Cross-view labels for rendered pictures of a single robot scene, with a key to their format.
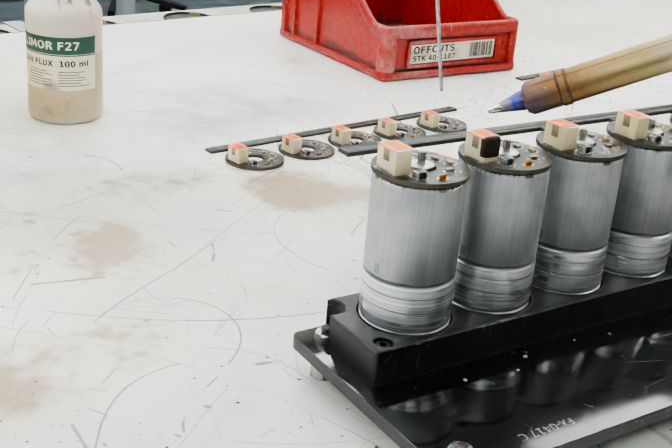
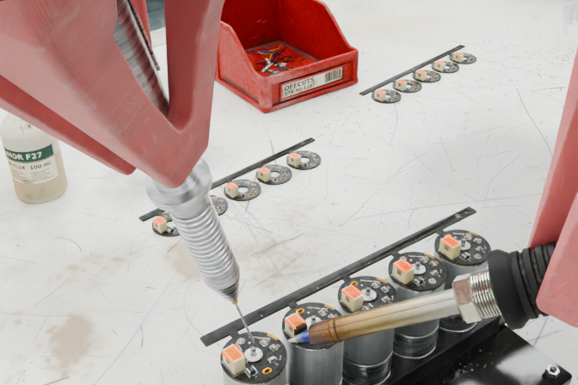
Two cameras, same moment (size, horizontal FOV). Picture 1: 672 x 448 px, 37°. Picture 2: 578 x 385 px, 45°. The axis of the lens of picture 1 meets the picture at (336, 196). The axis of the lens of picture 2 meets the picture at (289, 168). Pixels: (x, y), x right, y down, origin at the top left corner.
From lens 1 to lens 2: 0.13 m
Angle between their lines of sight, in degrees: 11
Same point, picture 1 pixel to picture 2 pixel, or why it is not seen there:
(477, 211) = (297, 367)
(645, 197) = not seen: hidden behind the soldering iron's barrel
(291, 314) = not seen: outside the picture
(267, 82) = not seen: hidden behind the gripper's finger
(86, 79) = (51, 173)
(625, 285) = (407, 369)
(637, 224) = (412, 331)
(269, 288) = (178, 371)
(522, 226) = (328, 373)
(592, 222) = (378, 349)
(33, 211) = (21, 309)
